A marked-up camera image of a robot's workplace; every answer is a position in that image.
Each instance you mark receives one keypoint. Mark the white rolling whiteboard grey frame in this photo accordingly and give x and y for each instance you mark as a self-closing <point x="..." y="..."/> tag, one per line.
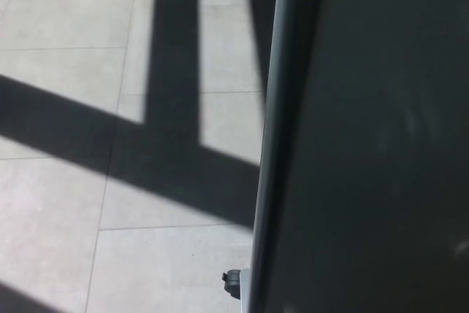
<point x="366" y="126"/>

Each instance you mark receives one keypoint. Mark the grey caster wheel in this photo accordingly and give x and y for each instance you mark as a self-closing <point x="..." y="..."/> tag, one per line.
<point x="232" y="281"/>

